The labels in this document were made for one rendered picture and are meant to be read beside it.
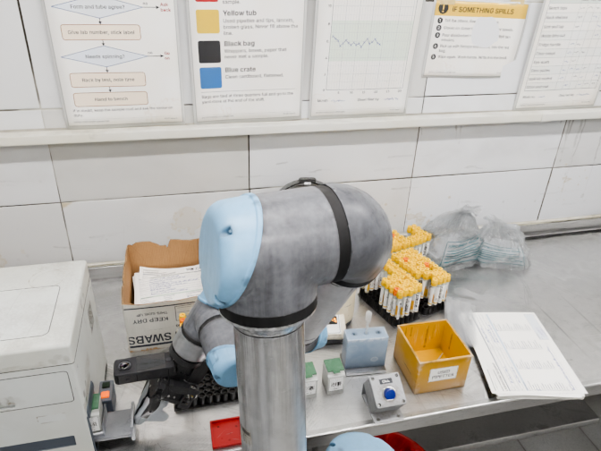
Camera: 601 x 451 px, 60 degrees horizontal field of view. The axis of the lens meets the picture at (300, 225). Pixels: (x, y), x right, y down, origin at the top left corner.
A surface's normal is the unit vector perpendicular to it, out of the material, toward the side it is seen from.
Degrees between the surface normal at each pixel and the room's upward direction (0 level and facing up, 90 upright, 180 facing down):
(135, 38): 93
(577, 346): 0
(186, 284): 2
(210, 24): 93
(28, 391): 90
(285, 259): 75
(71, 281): 0
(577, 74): 94
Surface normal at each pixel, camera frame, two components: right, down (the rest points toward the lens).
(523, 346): 0.04, -0.87
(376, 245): 0.69, 0.27
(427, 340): 0.22, 0.48
